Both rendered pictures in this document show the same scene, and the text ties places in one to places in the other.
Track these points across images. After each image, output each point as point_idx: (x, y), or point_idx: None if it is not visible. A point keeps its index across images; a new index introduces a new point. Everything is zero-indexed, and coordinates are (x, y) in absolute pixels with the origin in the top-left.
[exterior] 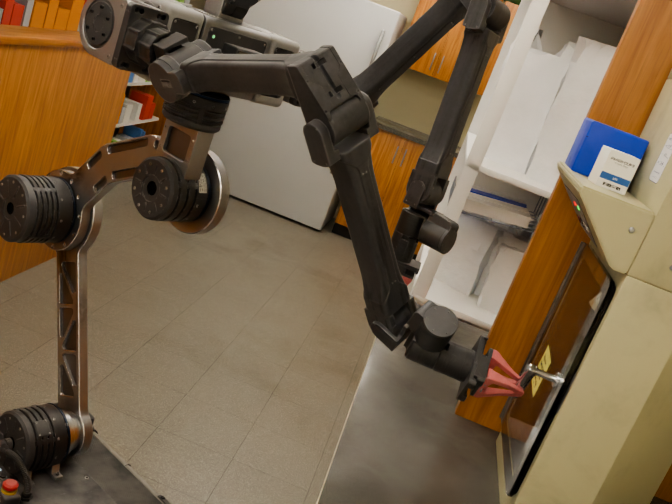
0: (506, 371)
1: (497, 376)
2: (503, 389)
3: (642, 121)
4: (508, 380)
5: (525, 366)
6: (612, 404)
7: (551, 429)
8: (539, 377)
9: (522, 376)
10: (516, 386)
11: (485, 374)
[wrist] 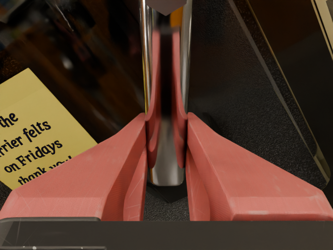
0: (135, 158)
1: (239, 164)
2: (192, 193)
3: None
4: (197, 136)
5: (152, 1)
6: None
7: (327, 6)
8: (53, 145)
9: (181, 56)
10: (192, 121)
11: (330, 230)
